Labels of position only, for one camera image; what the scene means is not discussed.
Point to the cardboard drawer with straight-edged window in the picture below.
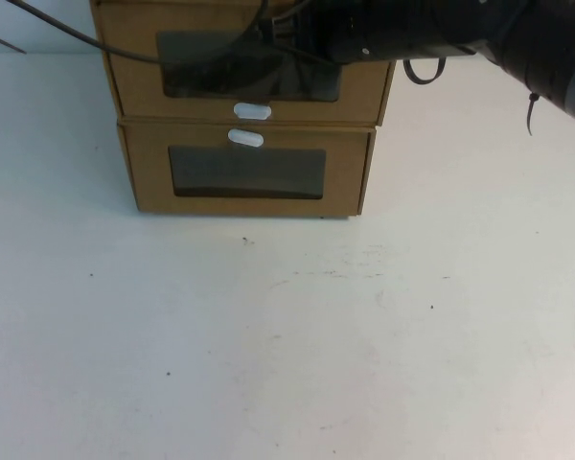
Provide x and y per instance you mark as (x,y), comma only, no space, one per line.
(148,191)

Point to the cardboard shoe box outer shell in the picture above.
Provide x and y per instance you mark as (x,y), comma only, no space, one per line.
(121,158)
(106,76)

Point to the black zip tie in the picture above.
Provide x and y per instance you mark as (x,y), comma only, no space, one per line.
(532,112)

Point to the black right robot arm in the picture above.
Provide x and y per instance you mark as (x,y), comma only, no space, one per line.
(532,52)

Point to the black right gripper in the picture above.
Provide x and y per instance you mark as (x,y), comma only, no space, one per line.
(316,29)

